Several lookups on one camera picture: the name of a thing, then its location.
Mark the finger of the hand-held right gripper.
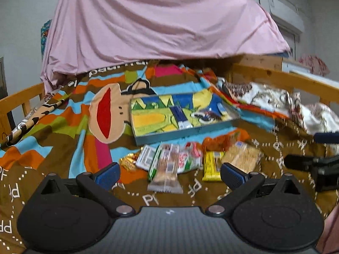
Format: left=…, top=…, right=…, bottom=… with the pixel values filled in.
left=284, top=154, right=322, bottom=170
left=314, top=131, right=339, bottom=144

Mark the teal patterned cloth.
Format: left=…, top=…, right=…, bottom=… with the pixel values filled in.
left=40, top=20, right=52, bottom=66

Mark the blue white packet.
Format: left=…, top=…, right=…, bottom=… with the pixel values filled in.
left=172, top=105, right=192, bottom=131

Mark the dark snack packet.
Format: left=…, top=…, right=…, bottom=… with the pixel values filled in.
left=193, top=108, right=226, bottom=124

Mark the brown spotted pillow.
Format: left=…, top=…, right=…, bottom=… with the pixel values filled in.
left=0, top=85, right=72, bottom=149

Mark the green stick snack packet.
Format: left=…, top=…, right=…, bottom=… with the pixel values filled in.
left=148, top=145, right=163, bottom=182

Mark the clear nut bar packet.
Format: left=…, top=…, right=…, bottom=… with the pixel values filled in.
left=147, top=143, right=184, bottom=194

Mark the white board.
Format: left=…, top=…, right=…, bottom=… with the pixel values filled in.
left=282, top=58, right=339, bottom=86

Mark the grey door panel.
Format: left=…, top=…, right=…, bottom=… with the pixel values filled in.
left=0, top=57, right=6, bottom=94

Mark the orange clear snack packet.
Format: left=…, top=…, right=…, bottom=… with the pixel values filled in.
left=203, top=134, right=240, bottom=152

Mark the wooden bed frame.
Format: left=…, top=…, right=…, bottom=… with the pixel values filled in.
left=0, top=55, right=339, bottom=143

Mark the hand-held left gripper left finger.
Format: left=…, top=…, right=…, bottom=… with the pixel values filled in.
left=37, top=162, right=136, bottom=217

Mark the red white green snack packet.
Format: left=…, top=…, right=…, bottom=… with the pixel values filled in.
left=178, top=142, right=204, bottom=174

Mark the person's pink clothing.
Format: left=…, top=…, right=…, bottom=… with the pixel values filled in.
left=316, top=204, right=339, bottom=254

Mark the pink sheet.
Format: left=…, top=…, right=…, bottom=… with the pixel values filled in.
left=40, top=0, right=292, bottom=93

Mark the printed metal tin tray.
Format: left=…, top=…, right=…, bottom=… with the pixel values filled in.
left=129, top=91, right=241, bottom=146

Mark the white air conditioner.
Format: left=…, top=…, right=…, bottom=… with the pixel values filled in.
left=259, top=0, right=306, bottom=34

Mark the floral quilt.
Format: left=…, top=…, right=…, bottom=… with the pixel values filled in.
left=217, top=78, right=339, bottom=135

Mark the pink floral cloth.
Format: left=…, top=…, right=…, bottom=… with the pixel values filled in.
left=299, top=54, right=331, bottom=76

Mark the gold wrapped candy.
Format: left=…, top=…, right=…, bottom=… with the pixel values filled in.
left=119, top=155, right=138, bottom=172

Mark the rice crisp packet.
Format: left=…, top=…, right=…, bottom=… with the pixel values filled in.
left=224, top=141, right=261, bottom=175

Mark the colourful printed blanket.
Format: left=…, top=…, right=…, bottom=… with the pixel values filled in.
left=0, top=61, right=339, bottom=254

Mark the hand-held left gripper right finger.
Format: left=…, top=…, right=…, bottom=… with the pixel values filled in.
left=206, top=162, right=302, bottom=217

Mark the yellow snack packet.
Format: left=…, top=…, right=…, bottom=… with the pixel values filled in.
left=203, top=151, right=225, bottom=182

